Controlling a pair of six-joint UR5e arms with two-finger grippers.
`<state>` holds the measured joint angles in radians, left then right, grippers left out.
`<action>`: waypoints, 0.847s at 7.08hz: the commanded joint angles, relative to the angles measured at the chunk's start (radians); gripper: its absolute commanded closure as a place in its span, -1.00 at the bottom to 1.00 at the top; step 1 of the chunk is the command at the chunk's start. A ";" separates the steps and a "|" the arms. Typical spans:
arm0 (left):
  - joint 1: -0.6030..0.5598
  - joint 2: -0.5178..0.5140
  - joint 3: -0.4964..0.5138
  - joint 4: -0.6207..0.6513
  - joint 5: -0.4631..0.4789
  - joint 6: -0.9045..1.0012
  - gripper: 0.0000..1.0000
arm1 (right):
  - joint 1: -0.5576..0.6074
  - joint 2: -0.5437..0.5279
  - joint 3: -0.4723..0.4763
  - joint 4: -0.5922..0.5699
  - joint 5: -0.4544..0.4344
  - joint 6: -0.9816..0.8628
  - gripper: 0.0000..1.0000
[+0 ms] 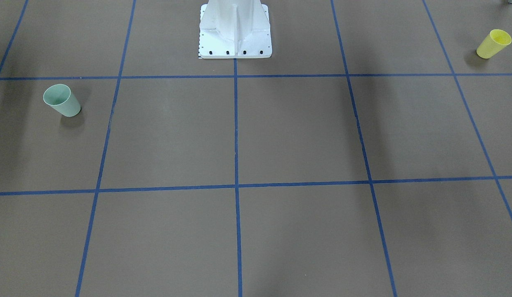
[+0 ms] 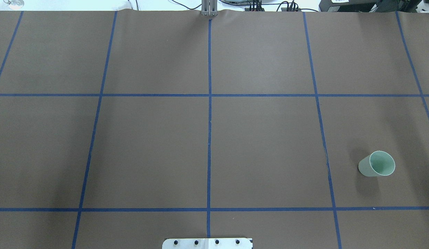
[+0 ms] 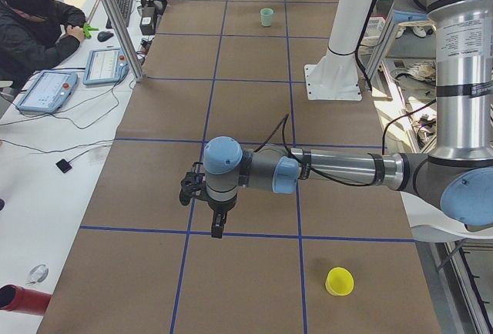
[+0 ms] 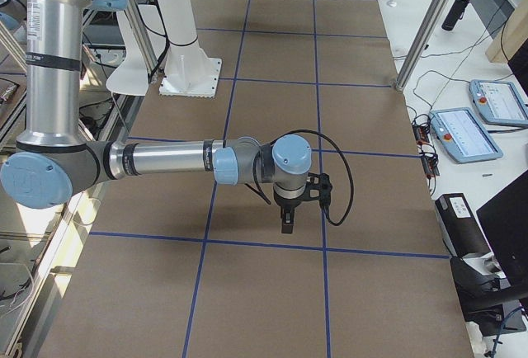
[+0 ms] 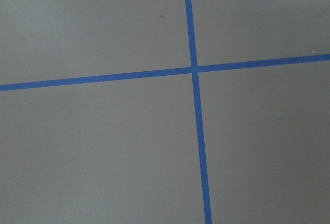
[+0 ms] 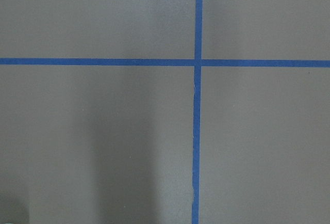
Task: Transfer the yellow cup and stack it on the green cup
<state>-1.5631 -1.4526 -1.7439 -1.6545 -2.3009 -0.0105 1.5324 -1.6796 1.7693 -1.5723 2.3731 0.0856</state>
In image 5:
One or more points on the blue tape grid lines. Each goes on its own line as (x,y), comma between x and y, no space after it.
(194,70)

